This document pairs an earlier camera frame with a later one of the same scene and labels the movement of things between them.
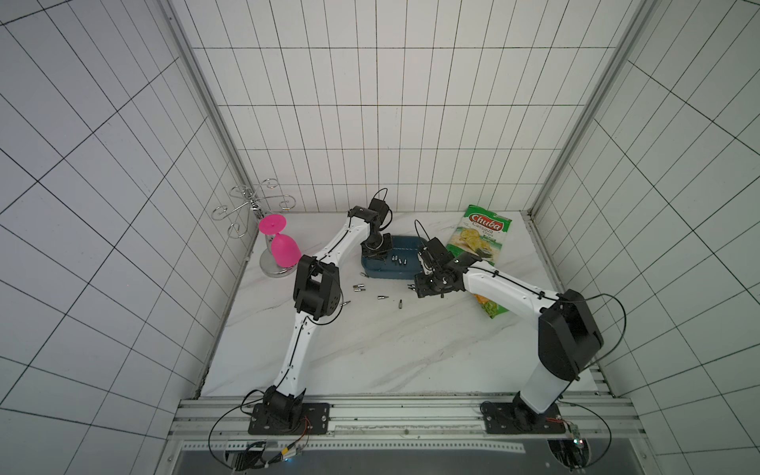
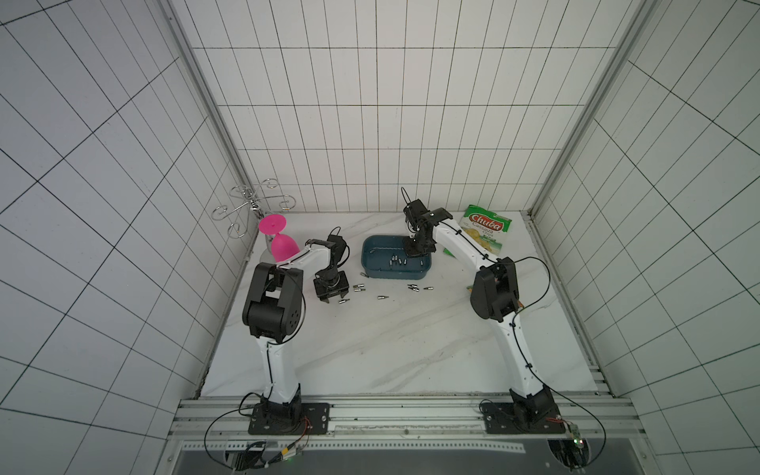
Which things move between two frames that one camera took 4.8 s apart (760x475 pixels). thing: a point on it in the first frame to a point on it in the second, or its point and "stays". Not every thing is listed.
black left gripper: (381, 253) to (341, 289)
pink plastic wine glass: (285, 251) stays
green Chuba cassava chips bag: (479, 229) stays
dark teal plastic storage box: (402, 262) stays
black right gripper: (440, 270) to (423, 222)
